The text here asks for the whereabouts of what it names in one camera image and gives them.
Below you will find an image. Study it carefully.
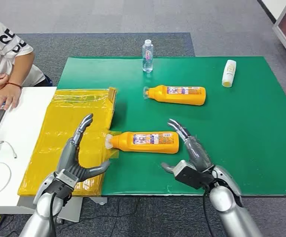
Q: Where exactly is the yellow plastic sheet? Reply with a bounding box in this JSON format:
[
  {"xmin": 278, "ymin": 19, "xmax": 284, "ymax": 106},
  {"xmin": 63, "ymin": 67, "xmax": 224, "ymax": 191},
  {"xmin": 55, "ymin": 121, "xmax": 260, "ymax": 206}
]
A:
[{"xmin": 17, "ymin": 87, "xmax": 120, "ymax": 197}]

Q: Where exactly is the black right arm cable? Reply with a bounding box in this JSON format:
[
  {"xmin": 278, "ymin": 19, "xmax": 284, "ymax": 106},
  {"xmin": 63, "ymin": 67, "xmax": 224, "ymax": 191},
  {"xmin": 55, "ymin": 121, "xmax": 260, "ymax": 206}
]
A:
[{"xmin": 201, "ymin": 188, "xmax": 214, "ymax": 237}]

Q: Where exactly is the orange detergent bottle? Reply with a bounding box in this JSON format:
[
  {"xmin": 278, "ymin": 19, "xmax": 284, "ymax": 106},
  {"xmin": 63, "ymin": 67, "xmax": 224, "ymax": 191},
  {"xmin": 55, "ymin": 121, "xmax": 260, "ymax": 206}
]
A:
[
  {"xmin": 143, "ymin": 85, "xmax": 207, "ymax": 106},
  {"xmin": 105, "ymin": 131, "xmax": 180, "ymax": 155}
]

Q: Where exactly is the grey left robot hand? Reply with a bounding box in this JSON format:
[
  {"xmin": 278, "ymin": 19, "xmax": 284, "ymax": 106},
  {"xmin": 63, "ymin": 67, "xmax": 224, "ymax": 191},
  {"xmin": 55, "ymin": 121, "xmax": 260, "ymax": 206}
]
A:
[{"xmin": 56, "ymin": 113, "xmax": 111, "ymax": 182}]

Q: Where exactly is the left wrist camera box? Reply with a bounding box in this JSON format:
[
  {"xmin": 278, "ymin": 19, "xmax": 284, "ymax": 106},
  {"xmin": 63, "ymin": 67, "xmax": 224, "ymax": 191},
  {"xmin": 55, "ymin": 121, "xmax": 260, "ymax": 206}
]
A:
[{"xmin": 44, "ymin": 169, "xmax": 79, "ymax": 201}]

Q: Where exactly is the clear water bottle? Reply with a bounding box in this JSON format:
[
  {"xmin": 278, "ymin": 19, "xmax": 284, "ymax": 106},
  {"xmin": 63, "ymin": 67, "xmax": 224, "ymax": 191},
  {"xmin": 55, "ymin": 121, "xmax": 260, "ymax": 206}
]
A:
[{"xmin": 142, "ymin": 39, "xmax": 154, "ymax": 73}]

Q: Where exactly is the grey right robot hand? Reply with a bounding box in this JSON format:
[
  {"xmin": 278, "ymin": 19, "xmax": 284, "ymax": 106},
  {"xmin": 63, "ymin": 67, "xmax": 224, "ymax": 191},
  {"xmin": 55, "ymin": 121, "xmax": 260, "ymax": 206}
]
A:
[{"xmin": 161, "ymin": 118, "xmax": 213, "ymax": 175}]

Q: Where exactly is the white lotion bottle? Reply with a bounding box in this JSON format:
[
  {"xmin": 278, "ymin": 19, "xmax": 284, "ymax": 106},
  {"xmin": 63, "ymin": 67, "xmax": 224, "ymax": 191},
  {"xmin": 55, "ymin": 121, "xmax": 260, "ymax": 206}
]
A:
[{"xmin": 222, "ymin": 59, "xmax": 237, "ymax": 88}]

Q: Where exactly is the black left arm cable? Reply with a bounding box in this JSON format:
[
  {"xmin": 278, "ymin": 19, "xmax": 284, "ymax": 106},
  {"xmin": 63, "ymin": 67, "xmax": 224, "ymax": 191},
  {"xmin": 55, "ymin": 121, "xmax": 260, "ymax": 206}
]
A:
[{"xmin": 48, "ymin": 192, "xmax": 57, "ymax": 237}]

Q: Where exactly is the green table mat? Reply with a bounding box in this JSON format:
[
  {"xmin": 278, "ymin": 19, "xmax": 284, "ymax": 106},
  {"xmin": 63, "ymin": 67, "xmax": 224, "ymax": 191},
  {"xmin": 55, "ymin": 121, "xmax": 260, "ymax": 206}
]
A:
[{"xmin": 57, "ymin": 56, "xmax": 286, "ymax": 196}]

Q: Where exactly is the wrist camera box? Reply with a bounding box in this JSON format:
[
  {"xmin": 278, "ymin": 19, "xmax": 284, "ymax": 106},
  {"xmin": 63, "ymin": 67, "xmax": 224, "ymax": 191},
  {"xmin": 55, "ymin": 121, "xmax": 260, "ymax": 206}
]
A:
[
  {"xmin": 174, "ymin": 159, "xmax": 217, "ymax": 191},
  {"xmin": 44, "ymin": 169, "xmax": 79, "ymax": 201}
]

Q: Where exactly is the person's left hand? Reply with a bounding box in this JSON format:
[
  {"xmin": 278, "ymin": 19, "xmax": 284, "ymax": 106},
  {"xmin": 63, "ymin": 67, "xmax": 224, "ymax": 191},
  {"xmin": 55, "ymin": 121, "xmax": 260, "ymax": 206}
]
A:
[{"xmin": 0, "ymin": 84, "xmax": 22, "ymax": 111}]

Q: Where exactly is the person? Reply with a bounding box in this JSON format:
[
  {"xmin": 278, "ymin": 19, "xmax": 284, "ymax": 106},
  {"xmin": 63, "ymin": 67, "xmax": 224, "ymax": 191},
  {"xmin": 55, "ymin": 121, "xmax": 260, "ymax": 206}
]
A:
[{"xmin": 0, "ymin": 11, "xmax": 54, "ymax": 111}]

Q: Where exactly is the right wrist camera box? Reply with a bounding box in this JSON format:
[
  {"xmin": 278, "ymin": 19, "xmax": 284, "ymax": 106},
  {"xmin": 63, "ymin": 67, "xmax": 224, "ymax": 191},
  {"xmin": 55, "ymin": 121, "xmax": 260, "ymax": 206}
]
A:
[{"xmin": 174, "ymin": 159, "xmax": 217, "ymax": 191}]

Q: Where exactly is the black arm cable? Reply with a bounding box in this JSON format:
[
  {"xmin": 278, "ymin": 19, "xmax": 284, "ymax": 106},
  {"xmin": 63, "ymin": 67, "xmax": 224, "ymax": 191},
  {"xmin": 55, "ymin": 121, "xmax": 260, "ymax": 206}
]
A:
[
  {"xmin": 48, "ymin": 192, "xmax": 57, "ymax": 237},
  {"xmin": 201, "ymin": 188, "xmax": 214, "ymax": 237}
]

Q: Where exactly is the black floor cable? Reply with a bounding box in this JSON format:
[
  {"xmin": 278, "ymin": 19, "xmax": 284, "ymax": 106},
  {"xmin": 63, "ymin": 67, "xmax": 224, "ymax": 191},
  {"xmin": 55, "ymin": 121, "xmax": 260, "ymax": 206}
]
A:
[{"xmin": 79, "ymin": 196, "xmax": 143, "ymax": 237}]

